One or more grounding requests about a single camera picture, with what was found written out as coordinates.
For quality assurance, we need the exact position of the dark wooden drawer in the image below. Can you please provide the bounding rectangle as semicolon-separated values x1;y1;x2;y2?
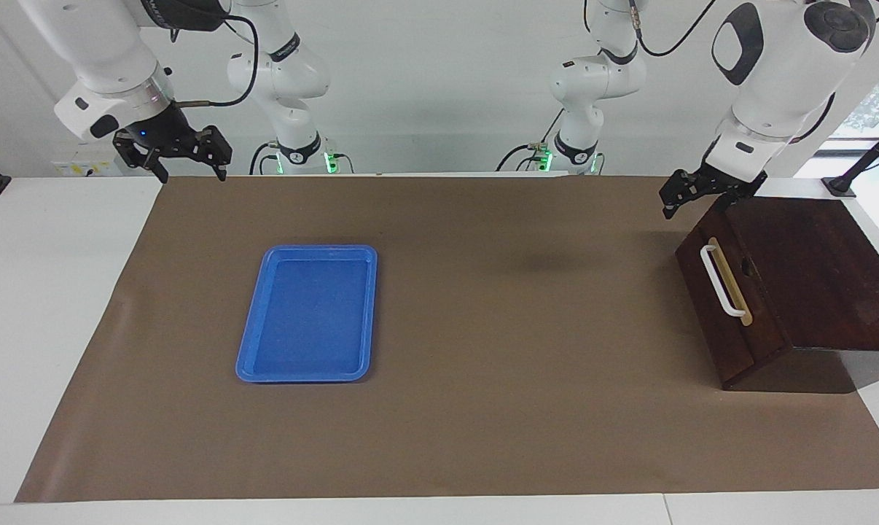
691;198;791;367

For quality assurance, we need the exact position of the window with grey frame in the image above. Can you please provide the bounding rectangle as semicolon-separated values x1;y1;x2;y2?
793;58;879;180

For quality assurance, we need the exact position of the blue plastic tray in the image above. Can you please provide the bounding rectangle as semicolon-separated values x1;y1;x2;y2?
235;244;378;384

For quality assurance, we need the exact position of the dark wooden cabinet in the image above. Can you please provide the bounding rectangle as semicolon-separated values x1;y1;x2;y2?
676;195;879;394

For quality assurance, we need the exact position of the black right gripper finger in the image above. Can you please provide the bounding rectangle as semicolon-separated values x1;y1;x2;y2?
195;125;234;184
112;131;170;185

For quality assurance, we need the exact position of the white wall socket box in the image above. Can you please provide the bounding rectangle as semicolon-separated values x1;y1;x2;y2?
52;141;124;178

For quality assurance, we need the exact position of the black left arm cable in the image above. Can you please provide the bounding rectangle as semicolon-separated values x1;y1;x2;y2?
584;0;838;144

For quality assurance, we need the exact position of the brown paper table mat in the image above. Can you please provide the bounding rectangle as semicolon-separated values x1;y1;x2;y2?
15;175;879;504

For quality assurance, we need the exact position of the black angled stand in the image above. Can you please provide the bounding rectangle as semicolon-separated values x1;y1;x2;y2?
821;117;879;198

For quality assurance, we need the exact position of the white drawer handle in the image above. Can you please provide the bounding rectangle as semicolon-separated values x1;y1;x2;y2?
700;244;747;319

